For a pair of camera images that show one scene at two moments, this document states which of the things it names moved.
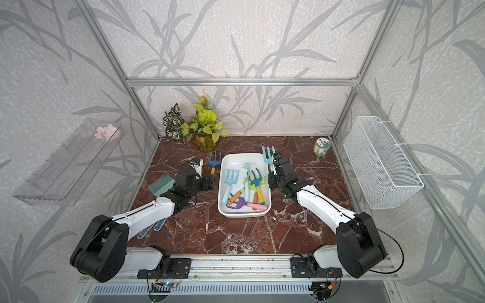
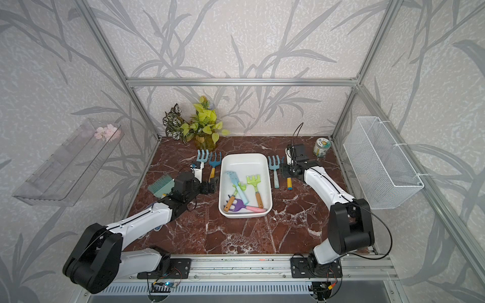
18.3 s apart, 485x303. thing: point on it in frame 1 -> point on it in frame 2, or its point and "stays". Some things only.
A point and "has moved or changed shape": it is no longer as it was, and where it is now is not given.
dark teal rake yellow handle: x=257 y=182 has moved or changed shape
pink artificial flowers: x=109 y=133 stays
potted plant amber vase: x=203 y=130 stays
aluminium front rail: x=244 y=269 stays
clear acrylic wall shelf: x=61 y=178 stays
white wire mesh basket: x=385 y=176 stays
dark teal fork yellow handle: x=215 y=163 stays
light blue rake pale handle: x=228 y=182 has moved or changed shape
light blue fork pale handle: x=269 y=160 -> x=202 y=158
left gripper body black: x=201 y=185 stays
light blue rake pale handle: x=247 y=185 -> x=234 y=178
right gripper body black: x=273 y=182 -> x=287 y=170
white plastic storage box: x=233 y=162 stays
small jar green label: x=322 y=144 stays
